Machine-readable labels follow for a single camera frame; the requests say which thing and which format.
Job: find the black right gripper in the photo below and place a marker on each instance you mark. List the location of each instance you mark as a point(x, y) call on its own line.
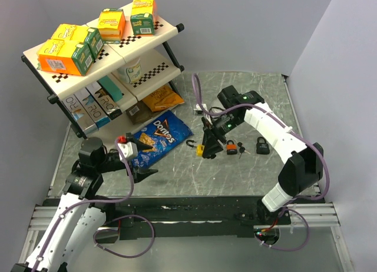
point(212, 146)

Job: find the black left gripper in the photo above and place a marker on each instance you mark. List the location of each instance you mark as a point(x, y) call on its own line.
point(139, 173)

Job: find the yellow padlock with key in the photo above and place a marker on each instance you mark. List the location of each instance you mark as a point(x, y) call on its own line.
point(198, 147)

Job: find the orange padlock with keys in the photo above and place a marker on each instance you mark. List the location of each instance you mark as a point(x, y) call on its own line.
point(231, 148)

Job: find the orange padlock key bunch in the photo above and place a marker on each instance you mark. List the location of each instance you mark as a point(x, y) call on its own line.
point(242, 149)

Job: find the black padlock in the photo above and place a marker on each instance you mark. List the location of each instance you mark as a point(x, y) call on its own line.
point(262, 147)

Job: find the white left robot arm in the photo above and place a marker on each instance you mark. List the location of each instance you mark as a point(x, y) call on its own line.
point(81, 211)

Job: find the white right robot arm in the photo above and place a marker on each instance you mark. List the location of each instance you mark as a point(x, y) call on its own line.
point(302, 164)

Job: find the blue Doritos chip bag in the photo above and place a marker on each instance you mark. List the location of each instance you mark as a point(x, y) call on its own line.
point(164, 133)

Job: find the grey silver sponge pad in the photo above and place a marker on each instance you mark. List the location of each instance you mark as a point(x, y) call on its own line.
point(216, 103)

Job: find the brown snack bag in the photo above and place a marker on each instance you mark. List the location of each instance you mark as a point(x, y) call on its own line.
point(139, 113)

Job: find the middle white RO box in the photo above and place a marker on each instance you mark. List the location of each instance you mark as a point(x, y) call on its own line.
point(94, 110)

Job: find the white ro box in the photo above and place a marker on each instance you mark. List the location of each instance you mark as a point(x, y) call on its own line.
point(94, 110)
point(80, 115)

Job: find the yellow honey dijon chip bag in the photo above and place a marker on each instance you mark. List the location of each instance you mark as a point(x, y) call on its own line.
point(162, 99)

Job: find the left white RO box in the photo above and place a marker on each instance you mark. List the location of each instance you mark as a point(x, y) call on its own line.
point(80, 115)

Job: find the teal box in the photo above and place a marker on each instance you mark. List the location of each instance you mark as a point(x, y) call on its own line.
point(111, 88)

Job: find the beige two-tier shelf rack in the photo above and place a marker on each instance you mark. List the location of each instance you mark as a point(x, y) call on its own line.
point(158, 62)

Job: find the white paper cup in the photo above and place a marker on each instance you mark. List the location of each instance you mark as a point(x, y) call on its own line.
point(131, 72)

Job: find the front orange sponge box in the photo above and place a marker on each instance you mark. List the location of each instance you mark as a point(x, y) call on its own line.
point(66, 57)

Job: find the green yellow sponge box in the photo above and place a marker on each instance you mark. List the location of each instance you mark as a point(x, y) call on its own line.
point(143, 17)

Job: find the orange yellow sponge pack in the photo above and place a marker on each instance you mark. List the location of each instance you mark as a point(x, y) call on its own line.
point(111, 24)

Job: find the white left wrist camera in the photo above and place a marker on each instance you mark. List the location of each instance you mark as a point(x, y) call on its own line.
point(127, 150)

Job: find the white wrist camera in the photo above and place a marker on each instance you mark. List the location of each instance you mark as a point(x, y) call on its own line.
point(127, 150)
point(198, 110)

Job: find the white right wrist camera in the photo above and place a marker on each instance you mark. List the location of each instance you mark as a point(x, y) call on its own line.
point(198, 110)

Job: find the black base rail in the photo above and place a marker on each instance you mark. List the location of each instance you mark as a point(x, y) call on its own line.
point(143, 217)

